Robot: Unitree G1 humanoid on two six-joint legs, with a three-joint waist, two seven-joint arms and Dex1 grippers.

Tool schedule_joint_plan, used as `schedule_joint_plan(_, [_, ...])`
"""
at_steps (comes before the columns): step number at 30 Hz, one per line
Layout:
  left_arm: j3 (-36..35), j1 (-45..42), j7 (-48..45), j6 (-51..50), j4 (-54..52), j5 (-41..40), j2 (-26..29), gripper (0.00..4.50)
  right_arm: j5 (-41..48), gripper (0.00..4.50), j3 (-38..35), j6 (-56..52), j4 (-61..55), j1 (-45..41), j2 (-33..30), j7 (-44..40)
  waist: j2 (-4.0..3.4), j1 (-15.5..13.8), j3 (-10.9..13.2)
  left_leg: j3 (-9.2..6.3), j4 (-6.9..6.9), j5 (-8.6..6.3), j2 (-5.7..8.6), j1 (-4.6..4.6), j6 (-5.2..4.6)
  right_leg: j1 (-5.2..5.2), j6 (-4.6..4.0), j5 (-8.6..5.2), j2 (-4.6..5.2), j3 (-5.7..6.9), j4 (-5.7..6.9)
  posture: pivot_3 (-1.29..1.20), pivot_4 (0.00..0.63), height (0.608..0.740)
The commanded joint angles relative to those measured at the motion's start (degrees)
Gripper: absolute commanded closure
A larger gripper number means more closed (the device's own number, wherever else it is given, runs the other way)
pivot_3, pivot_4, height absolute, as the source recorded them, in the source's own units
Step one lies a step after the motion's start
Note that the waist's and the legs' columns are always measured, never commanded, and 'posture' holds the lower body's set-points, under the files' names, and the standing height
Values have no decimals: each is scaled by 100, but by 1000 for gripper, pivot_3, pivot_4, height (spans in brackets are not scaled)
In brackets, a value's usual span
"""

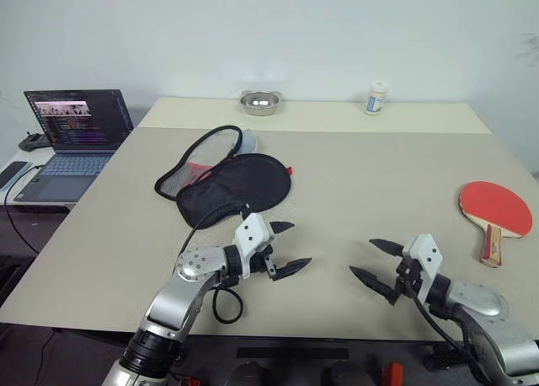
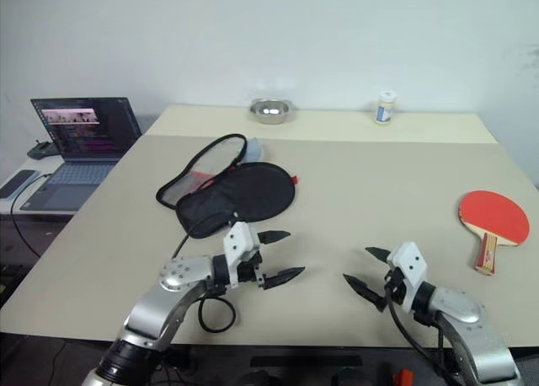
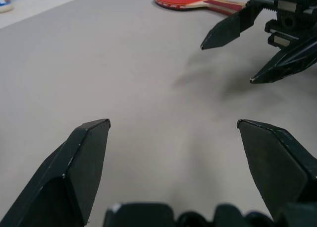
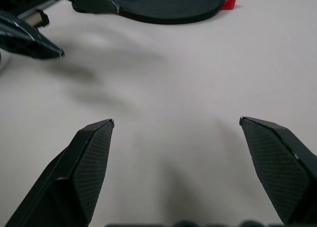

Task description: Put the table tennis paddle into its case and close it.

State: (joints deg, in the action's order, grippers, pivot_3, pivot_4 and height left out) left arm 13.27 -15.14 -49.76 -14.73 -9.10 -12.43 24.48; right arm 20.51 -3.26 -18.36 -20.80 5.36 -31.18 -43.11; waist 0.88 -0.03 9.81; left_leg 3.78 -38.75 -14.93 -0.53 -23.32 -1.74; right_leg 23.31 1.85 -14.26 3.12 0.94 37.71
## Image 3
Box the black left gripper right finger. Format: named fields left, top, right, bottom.
left=236, top=119, right=317, bottom=220

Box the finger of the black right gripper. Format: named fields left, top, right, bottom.
left=249, top=33, right=317, bottom=85
left=200, top=1, right=266, bottom=51

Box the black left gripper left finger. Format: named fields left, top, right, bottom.
left=0, top=118, right=111, bottom=227

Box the white bottle with blue label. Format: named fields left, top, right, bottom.
left=0, top=0, right=14, bottom=14

